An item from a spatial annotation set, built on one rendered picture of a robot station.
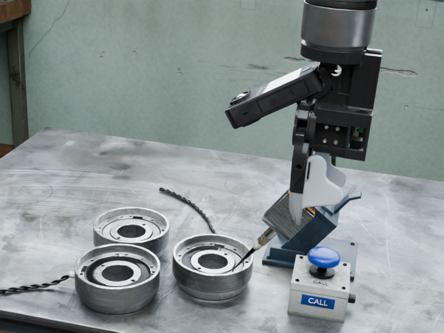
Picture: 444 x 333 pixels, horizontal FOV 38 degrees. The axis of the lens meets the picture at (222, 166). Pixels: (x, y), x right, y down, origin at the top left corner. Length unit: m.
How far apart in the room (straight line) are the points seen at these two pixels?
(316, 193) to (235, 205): 0.35
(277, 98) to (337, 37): 0.10
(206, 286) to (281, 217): 0.13
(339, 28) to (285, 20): 1.69
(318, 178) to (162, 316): 0.25
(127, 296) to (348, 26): 0.39
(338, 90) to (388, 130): 1.74
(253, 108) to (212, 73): 1.73
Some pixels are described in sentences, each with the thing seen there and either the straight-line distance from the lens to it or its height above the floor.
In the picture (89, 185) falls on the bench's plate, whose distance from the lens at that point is 1.12.
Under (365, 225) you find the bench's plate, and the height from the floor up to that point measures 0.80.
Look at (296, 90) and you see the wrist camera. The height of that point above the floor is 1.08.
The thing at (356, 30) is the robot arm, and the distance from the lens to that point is 0.68.
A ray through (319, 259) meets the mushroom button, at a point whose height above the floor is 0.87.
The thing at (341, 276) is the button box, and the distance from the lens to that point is 0.83.
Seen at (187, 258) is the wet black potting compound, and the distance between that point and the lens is 0.86.
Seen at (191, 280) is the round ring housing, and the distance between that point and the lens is 0.82.
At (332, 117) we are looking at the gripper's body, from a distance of 0.70.
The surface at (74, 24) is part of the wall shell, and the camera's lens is 2.58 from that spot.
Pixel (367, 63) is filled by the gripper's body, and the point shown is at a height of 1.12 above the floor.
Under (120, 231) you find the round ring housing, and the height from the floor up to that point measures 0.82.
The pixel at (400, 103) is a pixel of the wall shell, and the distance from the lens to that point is 2.42.
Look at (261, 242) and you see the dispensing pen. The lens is 0.80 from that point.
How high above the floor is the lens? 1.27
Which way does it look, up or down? 23 degrees down
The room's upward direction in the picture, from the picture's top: 4 degrees clockwise
